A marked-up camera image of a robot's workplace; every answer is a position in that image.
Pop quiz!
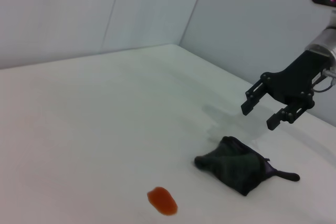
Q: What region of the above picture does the right gripper cable with plugs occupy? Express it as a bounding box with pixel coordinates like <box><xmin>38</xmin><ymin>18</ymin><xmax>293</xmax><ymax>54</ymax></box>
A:
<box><xmin>312</xmin><ymin>68</ymin><xmax>336</xmax><ymax>93</ymax></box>

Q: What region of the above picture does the brown water stain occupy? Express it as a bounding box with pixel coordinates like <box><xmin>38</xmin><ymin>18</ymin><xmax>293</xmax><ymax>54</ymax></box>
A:
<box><xmin>146</xmin><ymin>186</ymin><xmax>179</xmax><ymax>216</ymax></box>

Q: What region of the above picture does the dark blue rag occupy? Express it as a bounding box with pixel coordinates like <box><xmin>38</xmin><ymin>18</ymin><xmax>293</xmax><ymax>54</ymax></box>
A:
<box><xmin>194</xmin><ymin>136</ymin><xmax>301</xmax><ymax>197</ymax></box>

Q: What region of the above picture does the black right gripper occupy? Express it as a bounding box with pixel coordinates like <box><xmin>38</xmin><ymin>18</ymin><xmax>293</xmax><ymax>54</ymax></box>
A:
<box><xmin>240</xmin><ymin>49</ymin><xmax>333</xmax><ymax>131</ymax></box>

